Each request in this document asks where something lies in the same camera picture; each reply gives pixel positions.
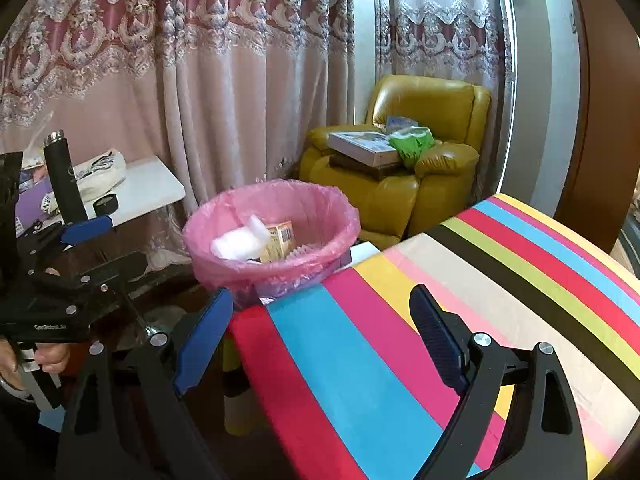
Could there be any dark book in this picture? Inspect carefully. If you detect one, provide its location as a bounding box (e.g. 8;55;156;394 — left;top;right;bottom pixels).
329;152;396;181

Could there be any black tape roll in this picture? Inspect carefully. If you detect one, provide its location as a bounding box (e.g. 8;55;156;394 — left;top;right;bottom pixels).
92;192;119;215

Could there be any yellow medicine box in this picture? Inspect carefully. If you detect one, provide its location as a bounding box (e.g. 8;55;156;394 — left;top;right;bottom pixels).
260;221;296;263

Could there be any flat white cardboard box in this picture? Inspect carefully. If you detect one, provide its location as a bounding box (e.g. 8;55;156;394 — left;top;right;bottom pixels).
327;131;403;168

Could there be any purple packet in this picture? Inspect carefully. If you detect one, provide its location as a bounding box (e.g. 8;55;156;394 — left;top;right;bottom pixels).
15;180;56;221

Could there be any white side table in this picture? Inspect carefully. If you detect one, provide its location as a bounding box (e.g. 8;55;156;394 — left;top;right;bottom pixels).
15;155;187;241

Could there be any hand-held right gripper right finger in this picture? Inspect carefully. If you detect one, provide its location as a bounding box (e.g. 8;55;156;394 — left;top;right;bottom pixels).
409;284;587;480

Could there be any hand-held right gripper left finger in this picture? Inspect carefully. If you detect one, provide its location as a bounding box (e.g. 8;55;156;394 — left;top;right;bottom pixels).
55;287;236;480

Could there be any pink lace curtain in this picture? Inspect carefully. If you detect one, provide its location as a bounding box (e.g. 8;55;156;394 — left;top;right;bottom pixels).
375;0;516;196
0;0;361;271

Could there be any white foam sheet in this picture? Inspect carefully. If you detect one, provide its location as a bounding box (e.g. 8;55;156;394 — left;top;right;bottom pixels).
210;215;268;261

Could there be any yellow leather armchair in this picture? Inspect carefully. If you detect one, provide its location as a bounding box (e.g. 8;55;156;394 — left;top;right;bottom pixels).
299;75;493;251

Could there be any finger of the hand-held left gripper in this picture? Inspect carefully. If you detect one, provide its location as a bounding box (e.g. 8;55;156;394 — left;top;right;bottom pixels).
15;215;114;258
22;251;149;308

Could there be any striped tablecloth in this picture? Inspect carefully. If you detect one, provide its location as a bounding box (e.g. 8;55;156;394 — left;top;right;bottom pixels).
227;192;640;480

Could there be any white canvas bag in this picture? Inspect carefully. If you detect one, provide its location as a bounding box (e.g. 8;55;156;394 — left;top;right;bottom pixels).
72;149;127;203

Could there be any dark wooden partition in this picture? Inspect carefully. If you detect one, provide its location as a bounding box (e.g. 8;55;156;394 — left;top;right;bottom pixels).
565;0;640;256

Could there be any bin with pink bag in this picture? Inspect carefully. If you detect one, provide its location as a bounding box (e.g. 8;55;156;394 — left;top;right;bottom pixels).
182;179;362;308

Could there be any black bottle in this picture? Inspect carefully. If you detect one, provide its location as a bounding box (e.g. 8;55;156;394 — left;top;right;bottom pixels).
44;130;91;226

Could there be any green packet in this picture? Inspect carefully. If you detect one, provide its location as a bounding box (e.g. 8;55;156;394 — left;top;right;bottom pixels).
389;127;435;170

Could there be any person's left hand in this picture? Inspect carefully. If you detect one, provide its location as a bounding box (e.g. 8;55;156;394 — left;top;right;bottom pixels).
0;337;73;393

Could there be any white paper sheet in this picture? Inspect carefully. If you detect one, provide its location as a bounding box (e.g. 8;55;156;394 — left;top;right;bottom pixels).
350;242;383;266

